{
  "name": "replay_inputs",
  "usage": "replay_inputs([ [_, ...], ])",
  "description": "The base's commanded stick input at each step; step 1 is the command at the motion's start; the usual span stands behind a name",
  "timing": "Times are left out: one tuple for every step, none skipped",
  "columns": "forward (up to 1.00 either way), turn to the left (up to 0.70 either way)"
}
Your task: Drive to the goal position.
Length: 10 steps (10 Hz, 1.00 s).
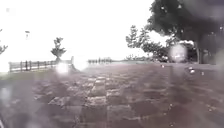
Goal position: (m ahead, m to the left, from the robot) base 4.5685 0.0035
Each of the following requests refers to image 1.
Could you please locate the grass strip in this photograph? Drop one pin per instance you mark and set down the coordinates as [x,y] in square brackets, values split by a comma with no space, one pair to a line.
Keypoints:
[30,74]

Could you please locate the row of large dark trees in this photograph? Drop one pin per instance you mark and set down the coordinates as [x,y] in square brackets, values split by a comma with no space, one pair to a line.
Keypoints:
[186,23]

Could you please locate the dark wooden fence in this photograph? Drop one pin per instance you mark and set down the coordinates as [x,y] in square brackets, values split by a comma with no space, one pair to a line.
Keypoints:
[33,65]

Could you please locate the wet grey-brown paved path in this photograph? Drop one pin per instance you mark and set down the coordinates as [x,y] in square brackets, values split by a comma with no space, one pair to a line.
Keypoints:
[133,86]

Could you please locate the distant railing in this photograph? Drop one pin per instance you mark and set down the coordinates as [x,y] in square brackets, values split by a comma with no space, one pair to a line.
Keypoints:
[100,61]

